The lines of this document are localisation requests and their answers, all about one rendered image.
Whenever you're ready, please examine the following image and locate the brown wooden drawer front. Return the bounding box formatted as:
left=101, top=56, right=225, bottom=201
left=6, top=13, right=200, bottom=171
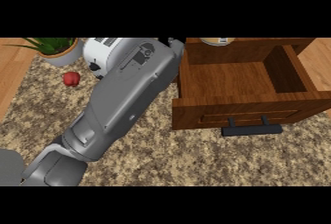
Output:
left=170, top=90, right=331, bottom=131

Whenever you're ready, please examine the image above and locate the brown wooden cabinet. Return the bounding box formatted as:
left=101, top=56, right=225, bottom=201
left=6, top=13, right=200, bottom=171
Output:
left=185, top=37, right=318, bottom=66

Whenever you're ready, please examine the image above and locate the white toaster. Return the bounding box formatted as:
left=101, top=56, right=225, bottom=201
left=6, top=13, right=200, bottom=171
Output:
left=82, top=37, right=130, bottom=81

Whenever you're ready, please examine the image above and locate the grey plant pot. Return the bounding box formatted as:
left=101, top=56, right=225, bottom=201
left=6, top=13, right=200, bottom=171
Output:
left=36, top=38, right=86, bottom=68

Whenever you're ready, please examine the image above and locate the green potted plant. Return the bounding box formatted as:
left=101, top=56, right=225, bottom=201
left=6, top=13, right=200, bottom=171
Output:
left=3, top=37, right=79, bottom=56

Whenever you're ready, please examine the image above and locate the dark grey drawer handle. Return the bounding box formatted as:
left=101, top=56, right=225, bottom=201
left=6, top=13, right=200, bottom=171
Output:
left=222, top=115, right=286, bottom=137

